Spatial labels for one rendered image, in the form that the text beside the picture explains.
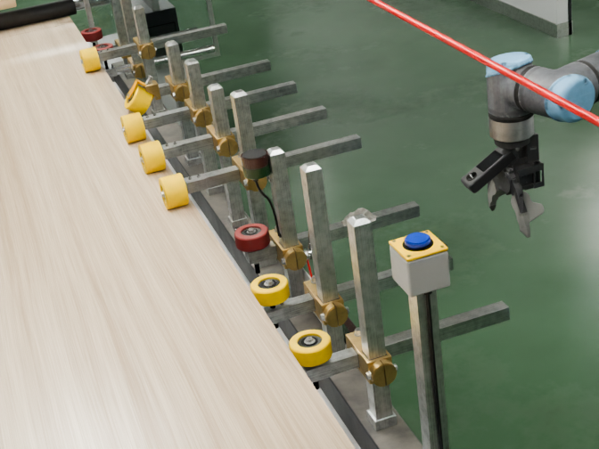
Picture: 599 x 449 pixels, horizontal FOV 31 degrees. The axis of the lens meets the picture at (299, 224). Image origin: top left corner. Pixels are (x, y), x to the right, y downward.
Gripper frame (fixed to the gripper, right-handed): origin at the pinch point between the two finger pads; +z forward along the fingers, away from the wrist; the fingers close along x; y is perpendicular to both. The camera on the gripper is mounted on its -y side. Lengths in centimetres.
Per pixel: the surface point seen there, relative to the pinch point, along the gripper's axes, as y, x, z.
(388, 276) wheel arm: -24.4, 8.9, 9.1
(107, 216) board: -75, 65, 4
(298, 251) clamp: -38.5, 26.9, 7.0
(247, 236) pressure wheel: -48, 33, 3
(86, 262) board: -84, 44, 4
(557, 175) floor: 125, 183, 94
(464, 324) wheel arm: -19.2, -16.3, 9.3
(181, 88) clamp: -38, 127, -3
